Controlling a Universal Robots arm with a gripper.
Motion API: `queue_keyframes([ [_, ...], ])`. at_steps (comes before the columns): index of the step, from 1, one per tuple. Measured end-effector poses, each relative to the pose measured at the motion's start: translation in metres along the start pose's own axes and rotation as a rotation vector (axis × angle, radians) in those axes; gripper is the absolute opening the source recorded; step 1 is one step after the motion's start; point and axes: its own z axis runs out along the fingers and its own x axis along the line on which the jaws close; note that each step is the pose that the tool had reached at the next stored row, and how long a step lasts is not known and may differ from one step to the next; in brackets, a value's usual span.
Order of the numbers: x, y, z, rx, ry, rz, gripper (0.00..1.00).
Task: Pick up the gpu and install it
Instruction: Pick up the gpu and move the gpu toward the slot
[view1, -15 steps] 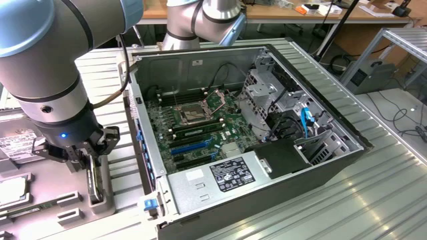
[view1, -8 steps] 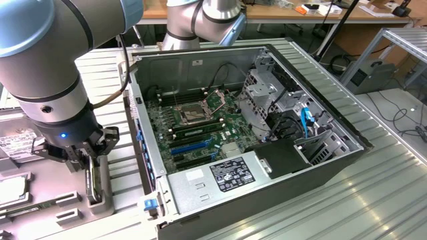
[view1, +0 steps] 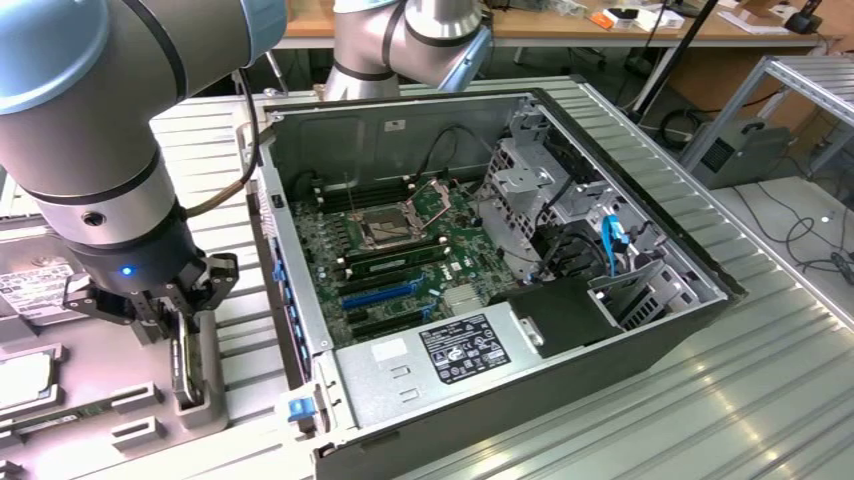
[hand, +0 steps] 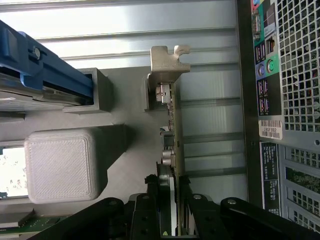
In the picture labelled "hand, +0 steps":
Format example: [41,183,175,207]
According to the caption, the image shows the grey printed parts rack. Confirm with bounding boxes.
[0,67,182,237]

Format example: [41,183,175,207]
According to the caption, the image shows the green RAM stick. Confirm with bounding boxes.
[0,216,73,238]

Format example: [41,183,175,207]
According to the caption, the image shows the white barcode sticker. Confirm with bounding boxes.
[258,119,284,140]

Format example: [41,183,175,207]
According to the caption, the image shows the silver CPU chip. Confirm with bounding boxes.
[0,206,36,230]

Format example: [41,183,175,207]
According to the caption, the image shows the black open PC case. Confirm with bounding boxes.
[236,0,320,240]

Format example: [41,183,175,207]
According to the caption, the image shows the hard disk with blue carrier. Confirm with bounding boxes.
[0,18,94,200]

